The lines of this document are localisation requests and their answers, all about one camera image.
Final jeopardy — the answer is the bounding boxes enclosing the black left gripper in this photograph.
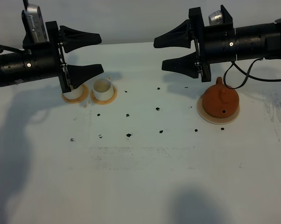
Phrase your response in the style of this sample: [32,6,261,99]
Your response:
[22,21,104,93]

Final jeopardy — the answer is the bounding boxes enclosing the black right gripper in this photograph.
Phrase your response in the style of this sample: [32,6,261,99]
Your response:
[154,5,236,82]

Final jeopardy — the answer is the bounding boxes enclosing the brown clay teapot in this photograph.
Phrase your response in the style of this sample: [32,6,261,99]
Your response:
[202,77,239,119]

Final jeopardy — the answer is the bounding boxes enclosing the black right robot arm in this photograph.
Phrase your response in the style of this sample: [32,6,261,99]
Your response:
[154,5,281,82]

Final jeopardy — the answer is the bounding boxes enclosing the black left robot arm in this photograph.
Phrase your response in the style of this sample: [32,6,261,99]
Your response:
[0,21,104,93]

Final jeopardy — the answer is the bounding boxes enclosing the beige round teapot coaster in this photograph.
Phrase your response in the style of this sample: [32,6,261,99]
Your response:
[197,97,240,125]

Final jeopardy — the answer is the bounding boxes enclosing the left white teacup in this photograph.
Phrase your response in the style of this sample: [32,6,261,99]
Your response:
[62,85,84,100]

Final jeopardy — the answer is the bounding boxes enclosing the white teacup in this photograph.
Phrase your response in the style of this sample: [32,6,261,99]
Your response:
[62,85,84,100]
[91,78,116,102]

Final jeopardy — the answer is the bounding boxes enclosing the left orange cup coaster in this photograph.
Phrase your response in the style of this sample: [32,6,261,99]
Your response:
[62,84,89,104]

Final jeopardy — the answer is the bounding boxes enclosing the orange cup coaster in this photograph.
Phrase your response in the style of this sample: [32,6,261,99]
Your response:
[62,84,89,104]
[90,87,117,105]

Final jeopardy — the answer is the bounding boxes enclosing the right white teacup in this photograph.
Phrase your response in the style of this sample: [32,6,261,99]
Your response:
[91,78,116,102]

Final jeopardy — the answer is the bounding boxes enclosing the right orange cup coaster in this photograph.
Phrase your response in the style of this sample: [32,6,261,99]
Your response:
[90,87,117,105]

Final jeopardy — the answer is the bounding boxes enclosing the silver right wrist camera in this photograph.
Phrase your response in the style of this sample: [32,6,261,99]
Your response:
[208,10,224,26]

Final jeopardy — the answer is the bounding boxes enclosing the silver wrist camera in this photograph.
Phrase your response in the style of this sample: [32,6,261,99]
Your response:
[208,10,224,26]
[21,0,47,44]

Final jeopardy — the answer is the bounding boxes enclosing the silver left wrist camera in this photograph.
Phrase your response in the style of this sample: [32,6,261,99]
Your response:
[21,0,47,44]

